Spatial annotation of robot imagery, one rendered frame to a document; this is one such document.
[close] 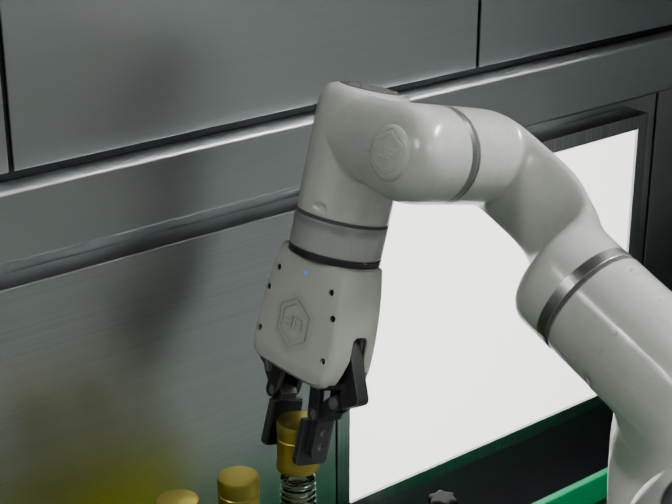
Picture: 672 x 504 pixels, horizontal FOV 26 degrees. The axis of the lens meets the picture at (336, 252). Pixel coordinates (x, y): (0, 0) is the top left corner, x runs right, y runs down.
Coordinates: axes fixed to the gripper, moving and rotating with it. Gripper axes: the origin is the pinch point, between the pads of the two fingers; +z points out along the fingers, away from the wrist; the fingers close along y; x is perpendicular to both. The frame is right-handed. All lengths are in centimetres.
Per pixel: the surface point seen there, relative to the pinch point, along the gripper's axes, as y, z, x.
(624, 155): -13, -23, 50
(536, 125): -15.3, -24.7, 37.6
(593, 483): -3.6, 10.8, 46.1
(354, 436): -12.5, 7.1, 18.8
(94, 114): -15.0, -21.9, -14.7
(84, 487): -12.0, 9.2, -11.4
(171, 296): -12.1, -7.6, -6.2
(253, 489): 1.4, 4.1, -4.6
